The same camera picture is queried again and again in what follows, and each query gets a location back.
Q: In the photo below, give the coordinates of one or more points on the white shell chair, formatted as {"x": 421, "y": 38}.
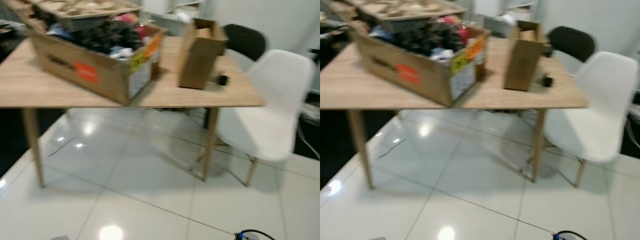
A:
{"x": 597, "y": 107}
{"x": 272, "y": 105}

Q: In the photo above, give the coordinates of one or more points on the small black object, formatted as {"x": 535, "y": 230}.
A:
{"x": 548, "y": 81}
{"x": 222, "y": 80}

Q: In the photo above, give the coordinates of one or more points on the black chair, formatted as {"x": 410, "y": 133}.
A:
{"x": 572, "y": 44}
{"x": 247, "y": 41}

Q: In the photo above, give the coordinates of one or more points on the large open cardboard box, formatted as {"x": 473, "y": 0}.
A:
{"x": 95, "y": 70}
{"x": 420, "y": 72}

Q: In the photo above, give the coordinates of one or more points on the light wooden table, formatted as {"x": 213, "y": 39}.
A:
{"x": 520, "y": 99}
{"x": 200, "y": 97}

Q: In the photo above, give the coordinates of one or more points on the small tall cardboard box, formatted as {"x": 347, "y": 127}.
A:
{"x": 522, "y": 62}
{"x": 197, "y": 60}

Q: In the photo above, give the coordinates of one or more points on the brown pulp tray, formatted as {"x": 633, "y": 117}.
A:
{"x": 85, "y": 11}
{"x": 405, "y": 11}

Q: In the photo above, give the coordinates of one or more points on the black bundle of items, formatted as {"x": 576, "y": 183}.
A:
{"x": 432, "y": 39}
{"x": 107, "y": 37}

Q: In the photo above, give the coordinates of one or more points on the red item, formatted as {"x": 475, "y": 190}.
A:
{"x": 131, "y": 22}
{"x": 457, "y": 27}

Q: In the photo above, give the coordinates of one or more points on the white shelf unit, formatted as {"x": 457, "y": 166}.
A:
{"x": 172, "y": 9}
{"x": 505, "y": 10}

